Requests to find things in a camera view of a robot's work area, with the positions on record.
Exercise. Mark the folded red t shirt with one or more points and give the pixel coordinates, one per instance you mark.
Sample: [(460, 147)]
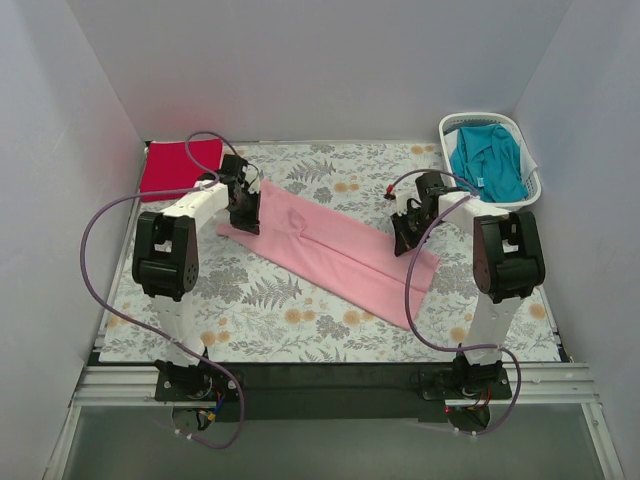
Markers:
[(168, 167)]

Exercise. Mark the white laundry basket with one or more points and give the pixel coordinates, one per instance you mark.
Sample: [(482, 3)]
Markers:
[(456, 121)]

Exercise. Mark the pink t shirt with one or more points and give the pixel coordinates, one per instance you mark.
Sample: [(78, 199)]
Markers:
[(337, 253)]

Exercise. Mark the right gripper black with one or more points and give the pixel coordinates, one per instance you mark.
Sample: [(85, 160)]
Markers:
[(406, 230)]

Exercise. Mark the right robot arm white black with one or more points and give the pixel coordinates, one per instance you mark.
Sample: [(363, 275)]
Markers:
[(507, 265)]

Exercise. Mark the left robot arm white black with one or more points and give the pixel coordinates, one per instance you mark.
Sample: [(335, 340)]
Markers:
[(166, 263)]

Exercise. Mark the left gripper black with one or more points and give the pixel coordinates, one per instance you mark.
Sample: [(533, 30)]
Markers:
[(245, 211)]

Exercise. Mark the floral table mat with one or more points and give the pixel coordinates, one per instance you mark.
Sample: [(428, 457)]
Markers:
[(249, 309)]

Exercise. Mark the teal t shirt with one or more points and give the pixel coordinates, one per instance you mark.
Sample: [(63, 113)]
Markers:
[(489, 158)]

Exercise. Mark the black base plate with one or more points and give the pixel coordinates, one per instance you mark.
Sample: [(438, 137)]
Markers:
[(327, 391)]

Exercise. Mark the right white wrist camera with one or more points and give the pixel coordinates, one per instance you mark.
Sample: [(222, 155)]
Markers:
[(402, 200)]

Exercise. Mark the aluminium frame rail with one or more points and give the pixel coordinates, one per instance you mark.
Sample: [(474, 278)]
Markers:
[(549, 383)]

